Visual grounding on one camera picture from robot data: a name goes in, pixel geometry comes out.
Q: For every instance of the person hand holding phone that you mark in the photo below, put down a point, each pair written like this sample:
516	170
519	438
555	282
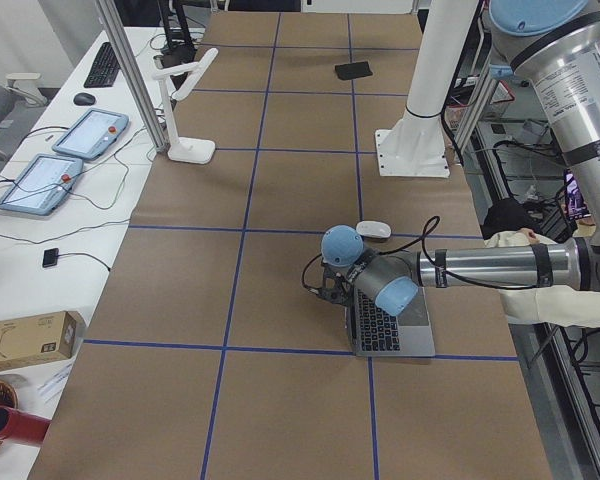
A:
529	235

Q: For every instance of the white computer mouse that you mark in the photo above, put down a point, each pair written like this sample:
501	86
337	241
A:
373	229

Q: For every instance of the grey laptop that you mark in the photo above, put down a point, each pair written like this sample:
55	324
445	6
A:
374	333

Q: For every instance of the black mouse pad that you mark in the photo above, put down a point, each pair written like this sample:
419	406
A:
353	70

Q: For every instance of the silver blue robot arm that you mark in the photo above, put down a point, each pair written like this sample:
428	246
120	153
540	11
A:
555	45

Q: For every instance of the black desk mouse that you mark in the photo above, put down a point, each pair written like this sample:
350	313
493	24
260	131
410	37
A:
84	99

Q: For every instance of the smartphone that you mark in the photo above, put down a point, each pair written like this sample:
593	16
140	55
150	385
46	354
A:
576	207

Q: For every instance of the blue teach pendant far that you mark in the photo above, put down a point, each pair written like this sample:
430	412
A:
92	134

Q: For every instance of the blue teach pendant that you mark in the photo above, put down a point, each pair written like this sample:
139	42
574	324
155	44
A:
43	185
92	134

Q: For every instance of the black keyboard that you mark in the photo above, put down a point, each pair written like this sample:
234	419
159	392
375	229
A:
104	69

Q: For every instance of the small black device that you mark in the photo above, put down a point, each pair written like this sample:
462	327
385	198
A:
51	257

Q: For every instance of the blue teach pendant near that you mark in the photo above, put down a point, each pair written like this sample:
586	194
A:
43	185

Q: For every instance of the cardboard box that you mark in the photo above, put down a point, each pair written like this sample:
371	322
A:
38	339

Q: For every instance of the red cylinder container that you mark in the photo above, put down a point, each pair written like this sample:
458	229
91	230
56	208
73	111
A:
22	428

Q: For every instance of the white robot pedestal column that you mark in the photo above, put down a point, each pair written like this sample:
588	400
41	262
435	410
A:
415	146

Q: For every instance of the black gripper camera mount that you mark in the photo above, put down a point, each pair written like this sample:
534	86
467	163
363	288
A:
334	288

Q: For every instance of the aluminium frame post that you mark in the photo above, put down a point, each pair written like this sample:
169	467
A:
114	28

